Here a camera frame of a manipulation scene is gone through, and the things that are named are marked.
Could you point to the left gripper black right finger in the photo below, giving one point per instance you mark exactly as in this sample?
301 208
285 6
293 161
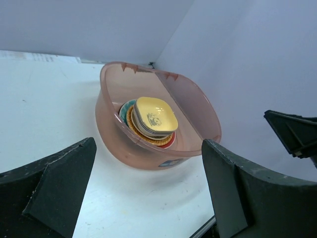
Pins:
251 201

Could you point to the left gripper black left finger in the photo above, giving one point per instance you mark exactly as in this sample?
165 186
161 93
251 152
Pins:
43 199

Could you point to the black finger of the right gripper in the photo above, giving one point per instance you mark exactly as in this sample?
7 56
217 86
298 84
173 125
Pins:
298 134

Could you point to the woven bamboo round tray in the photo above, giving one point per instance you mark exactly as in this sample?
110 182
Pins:
163 143

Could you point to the cream square panda dish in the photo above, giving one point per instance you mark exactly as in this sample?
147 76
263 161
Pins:
145 132

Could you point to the red floral round plate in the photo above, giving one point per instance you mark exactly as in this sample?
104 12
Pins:
125 114

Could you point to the yellow square panda dish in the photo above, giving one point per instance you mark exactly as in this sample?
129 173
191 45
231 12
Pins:
155 115

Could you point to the pink translucent plastic bin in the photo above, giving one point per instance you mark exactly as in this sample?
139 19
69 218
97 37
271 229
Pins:
197 120

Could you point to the white paper sheets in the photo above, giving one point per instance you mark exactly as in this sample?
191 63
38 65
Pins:
12 55

